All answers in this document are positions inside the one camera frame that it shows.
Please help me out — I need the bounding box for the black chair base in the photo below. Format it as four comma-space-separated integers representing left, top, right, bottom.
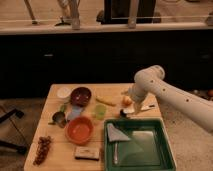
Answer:
0, 107, 28, 156

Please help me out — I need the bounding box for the brown rectangular sponge block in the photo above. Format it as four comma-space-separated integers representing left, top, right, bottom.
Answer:
74, 146, 100, 160

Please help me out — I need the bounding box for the grey metal spatula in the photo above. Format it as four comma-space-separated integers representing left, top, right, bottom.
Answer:
107, 123, 130, 165

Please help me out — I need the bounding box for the green plastic tray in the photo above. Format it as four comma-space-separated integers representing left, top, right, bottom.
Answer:
104, 119, 176, 171

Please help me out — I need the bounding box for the yellow banana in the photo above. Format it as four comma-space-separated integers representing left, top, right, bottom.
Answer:
96, 96, 116, 106

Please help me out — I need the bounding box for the metal measuring cup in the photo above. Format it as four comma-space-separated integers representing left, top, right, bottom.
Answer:
49, 105, 66, 128

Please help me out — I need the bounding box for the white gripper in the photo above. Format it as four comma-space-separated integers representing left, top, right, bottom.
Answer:
124, 83, 148, 114

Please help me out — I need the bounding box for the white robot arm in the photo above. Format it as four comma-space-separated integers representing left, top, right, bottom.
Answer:
126, 65, 213, 134

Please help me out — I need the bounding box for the light green cup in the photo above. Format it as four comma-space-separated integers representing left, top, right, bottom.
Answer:
95, 104, 106, 120

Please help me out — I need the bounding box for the small white bowl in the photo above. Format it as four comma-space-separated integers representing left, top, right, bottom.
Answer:
56, 87, 71, 102

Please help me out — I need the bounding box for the bunch of red grapes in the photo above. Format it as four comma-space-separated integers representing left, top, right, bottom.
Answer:
33, 136, 52, 165

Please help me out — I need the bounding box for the orange bowl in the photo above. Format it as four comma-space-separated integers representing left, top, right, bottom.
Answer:
65, 116, 93, 145

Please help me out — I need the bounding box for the wooden table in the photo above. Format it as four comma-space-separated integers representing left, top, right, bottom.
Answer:
23, 83, 163, 171

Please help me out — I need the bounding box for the yellow red apple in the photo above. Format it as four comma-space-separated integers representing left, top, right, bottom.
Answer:
122, 96, 132, 106

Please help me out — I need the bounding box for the dark red bowl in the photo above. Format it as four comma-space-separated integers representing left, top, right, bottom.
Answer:
70, 87, 92, 107

